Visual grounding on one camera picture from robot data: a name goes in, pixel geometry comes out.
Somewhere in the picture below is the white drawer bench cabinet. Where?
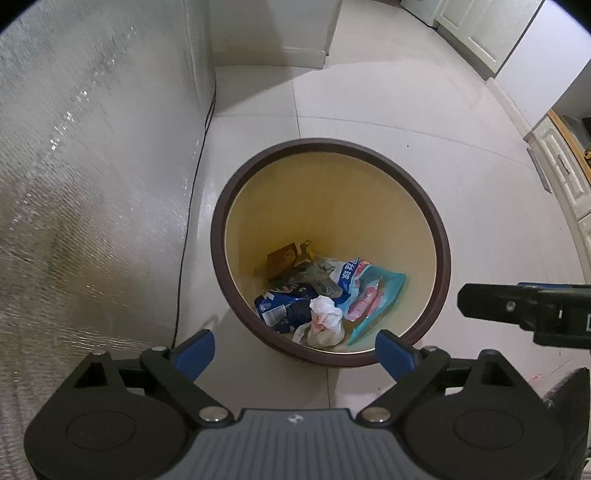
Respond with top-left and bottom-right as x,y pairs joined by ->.
523,110 -> 591,241

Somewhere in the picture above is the white plastic bag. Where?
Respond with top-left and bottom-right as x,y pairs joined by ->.
291,296 -> 346,349

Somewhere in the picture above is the black floor cable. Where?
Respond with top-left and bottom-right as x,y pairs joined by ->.
171,87 -> 219,349

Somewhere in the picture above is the teal snack wrapper bag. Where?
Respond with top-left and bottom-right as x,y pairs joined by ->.
294,255 -> 409,347

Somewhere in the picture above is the yellow trash bin brown rim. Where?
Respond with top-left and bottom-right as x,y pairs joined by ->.
211,138 -> 452,368

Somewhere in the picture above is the crushed blue Pepsi can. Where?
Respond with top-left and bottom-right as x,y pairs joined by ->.
254,283 -> 318,334

